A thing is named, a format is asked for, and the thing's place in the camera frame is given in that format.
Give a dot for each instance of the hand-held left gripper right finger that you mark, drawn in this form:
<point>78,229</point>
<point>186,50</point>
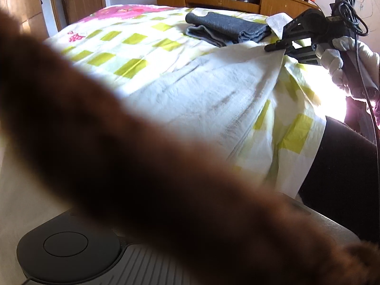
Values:
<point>314,215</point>

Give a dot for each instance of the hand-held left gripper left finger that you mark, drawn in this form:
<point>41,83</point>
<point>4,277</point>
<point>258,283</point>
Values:
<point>67,214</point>

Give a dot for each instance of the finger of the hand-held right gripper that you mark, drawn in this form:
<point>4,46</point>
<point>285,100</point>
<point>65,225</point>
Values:
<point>307,56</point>
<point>297,25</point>

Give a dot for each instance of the person's right forearm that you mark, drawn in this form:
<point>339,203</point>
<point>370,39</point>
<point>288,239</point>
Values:
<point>363,109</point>

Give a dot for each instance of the dark grey folded pants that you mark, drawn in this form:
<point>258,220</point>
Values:
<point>228,29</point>

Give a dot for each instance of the person's right hand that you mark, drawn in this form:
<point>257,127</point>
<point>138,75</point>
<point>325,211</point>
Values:
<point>335,62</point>

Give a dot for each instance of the white textured cloth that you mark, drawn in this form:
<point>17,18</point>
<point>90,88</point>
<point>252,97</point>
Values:
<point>279,21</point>

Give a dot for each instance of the person's black clothing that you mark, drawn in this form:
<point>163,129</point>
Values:
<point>344,169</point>

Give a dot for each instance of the brown fuzzy cloth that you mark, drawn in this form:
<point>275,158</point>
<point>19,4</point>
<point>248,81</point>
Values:
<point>124,160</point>

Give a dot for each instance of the bed with checkered cover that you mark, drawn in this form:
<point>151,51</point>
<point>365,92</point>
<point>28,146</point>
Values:
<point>133,41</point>

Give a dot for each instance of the wooden wardrobe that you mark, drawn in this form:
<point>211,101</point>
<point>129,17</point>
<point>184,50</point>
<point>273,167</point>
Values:
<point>20,4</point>

